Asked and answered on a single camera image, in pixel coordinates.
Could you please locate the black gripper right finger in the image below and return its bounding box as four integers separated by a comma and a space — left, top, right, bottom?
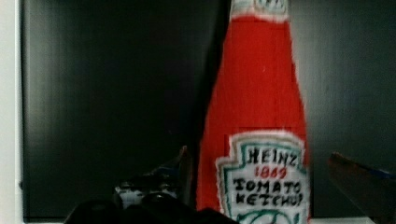
328, 152, 396, 224

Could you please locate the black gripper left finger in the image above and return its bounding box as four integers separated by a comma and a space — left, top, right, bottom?
113, 146, 194, 209

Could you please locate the red plush ketchup bottle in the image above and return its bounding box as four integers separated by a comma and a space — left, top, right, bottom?
196, 0, 310, 224

